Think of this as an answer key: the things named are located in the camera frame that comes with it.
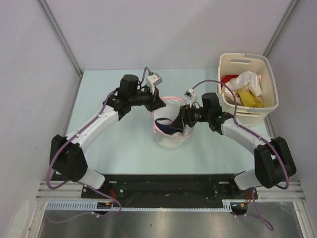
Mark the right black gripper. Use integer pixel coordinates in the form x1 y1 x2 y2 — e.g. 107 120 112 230
169 103 211 130

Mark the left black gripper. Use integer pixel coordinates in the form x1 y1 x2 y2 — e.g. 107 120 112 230
129 84 166 113

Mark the white mesh laundry bag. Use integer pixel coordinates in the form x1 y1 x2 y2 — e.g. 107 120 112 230
153 96 194 150

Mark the dark navy bra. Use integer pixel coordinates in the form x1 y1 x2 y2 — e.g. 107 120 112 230
154 118 183 135

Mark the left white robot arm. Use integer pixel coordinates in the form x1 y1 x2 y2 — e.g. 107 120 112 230
47 73 166 198

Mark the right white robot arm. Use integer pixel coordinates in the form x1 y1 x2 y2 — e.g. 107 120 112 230
171 93 297 199

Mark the cream plastic laundry basket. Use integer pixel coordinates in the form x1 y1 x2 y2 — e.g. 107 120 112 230
217 53 279 126

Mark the red garment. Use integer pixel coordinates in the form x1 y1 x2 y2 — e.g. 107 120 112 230
220 74 239 86

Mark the yellow garment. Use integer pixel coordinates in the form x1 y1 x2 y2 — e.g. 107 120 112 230
237 90 264 108

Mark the white crumpled garment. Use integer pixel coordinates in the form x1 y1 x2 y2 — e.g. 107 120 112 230
221 71 263 106

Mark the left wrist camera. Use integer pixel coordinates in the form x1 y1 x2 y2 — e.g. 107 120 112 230
146 73 162 94

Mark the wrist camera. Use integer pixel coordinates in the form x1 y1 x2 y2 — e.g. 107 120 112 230
146 73 162 94
184 88 198 107

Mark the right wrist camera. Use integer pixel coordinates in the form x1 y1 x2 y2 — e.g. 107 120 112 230
184 88 198 107

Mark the aluminium frame rail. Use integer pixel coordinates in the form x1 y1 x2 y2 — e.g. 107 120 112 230
36 180 85 201

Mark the white slotted cable duct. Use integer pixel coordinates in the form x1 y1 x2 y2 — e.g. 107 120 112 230
46 200 232 212

